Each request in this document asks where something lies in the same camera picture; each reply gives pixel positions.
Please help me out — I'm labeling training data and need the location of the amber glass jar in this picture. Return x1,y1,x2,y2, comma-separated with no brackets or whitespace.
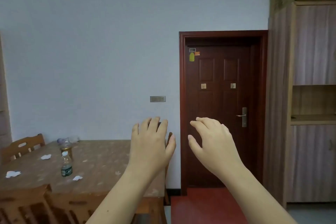
60,142,74,162

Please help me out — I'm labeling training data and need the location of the dark red door frame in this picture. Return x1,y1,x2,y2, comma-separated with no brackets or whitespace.
179,30,268,196

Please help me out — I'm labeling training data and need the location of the person's left forearm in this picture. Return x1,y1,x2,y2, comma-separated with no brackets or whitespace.
85,170,159,224

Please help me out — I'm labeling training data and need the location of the person's left hand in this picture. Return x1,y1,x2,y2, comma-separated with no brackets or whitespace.
128,117,177,180

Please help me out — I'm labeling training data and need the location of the empty clear plastic bottle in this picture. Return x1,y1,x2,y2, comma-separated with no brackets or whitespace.
57,136,80,145

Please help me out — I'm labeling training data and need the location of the light wooden wardrobe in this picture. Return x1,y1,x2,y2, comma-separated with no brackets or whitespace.
263,1,336,209

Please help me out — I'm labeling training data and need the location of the green label water bottle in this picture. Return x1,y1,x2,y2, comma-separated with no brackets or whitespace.
61,151,73,177

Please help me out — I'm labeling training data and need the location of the person's right forearm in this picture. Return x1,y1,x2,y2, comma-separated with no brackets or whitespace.
223,166,299,224

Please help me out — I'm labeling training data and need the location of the wooden chair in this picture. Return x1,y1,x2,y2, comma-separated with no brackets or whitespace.
0,184,57,224
1,134,46,164

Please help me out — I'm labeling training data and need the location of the dark red wooden door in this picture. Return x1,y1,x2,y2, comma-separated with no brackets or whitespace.
185,45,261,188

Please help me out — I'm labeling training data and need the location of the wooden dining table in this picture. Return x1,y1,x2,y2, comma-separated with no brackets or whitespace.
0,140,171,224

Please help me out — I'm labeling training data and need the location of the silver door handle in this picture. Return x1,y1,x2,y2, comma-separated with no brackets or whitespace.
236,107,248,128

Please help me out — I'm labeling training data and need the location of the brown wooden panel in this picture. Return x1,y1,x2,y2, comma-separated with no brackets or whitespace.
0,32,12,149

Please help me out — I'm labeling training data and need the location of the person's right hand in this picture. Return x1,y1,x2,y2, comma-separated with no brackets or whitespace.
188,117,246,180

